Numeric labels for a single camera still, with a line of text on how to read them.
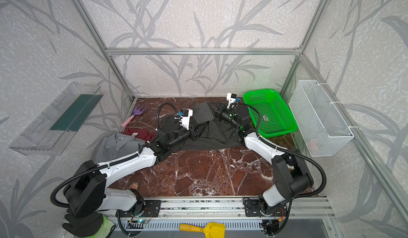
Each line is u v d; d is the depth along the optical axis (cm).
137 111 112
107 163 46
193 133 67
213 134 91
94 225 69
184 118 67
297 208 75
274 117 108
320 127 62
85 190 41
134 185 80
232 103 74
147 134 100
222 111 69
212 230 67
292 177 44
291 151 45
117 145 86
